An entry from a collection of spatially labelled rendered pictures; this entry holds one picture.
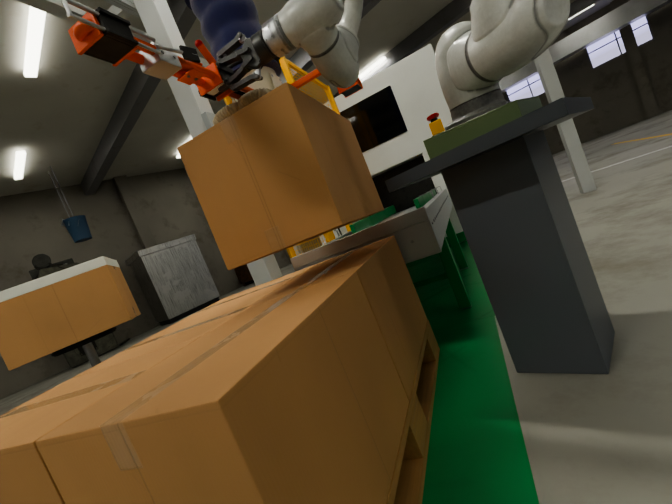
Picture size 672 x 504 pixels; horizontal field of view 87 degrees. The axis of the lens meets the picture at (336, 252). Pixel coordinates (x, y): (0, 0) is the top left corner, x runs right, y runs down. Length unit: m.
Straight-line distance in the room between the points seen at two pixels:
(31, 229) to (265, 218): 9.48
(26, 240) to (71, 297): 7.87
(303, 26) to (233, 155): 0.38
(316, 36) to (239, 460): 0.94
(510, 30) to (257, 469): 1.01
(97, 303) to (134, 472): 1.85
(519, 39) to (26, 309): 2.46
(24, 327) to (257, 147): 1.82
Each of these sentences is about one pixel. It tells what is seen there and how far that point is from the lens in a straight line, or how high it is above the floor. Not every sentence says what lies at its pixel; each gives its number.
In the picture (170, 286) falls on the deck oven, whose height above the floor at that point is 0.81.
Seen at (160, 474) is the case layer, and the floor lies 0.46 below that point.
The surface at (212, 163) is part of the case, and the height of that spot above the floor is 0.98.
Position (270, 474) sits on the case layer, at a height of 0.42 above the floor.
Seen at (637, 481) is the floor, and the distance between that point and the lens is 1.00.
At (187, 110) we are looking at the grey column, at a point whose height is 1.85.
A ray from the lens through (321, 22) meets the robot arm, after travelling 1.04.
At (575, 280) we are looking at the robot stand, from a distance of 1.18.
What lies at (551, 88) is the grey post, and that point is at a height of 1.13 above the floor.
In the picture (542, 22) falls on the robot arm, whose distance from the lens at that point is 1.05.
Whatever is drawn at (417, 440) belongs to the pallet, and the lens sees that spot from 1.08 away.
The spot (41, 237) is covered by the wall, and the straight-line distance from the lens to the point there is 10.32.
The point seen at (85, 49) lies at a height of 1.18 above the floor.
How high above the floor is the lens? 0.68
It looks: 4 degrees down
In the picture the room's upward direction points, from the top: 22 degrees counter-clockwise
